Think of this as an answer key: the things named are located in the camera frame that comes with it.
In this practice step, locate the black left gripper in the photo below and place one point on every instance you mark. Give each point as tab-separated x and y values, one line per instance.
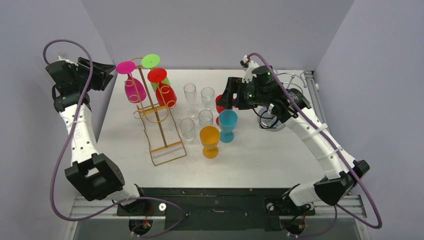
102	75

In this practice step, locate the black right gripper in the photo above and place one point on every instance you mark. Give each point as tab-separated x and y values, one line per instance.
235	93

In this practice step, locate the red plastic wine glass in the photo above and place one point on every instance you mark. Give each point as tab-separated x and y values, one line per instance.
219	108
164	93

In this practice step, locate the cyan plastic wine glass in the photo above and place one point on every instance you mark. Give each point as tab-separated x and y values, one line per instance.
227	122

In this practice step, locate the clear glass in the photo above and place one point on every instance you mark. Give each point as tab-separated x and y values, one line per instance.
188	129
208	98
205	118

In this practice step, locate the clear champagne flute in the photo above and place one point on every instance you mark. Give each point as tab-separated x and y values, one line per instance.
190	93

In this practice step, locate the orange plastic wine glass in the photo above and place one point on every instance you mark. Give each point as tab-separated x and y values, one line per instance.
209	138

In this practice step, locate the gold wire glass rack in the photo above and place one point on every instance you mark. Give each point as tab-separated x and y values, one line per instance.
164	140

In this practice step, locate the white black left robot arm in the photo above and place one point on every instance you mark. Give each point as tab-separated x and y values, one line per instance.
93	174

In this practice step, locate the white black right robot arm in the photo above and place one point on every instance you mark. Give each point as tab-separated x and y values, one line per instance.
325	190

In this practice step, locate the magenta plastic wine glass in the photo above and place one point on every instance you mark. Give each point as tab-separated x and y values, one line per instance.
133	88

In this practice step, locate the green plastic wine glass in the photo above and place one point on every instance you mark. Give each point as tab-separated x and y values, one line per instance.
151	61

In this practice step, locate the chrome round glass rack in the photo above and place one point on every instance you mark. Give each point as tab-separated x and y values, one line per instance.
272	117

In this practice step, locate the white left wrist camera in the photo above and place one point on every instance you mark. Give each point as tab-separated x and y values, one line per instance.
62	56

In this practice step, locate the aluminium rail right side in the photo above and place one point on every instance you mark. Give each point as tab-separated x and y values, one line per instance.
320	142

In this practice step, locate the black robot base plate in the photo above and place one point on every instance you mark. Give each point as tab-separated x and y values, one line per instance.
225	209

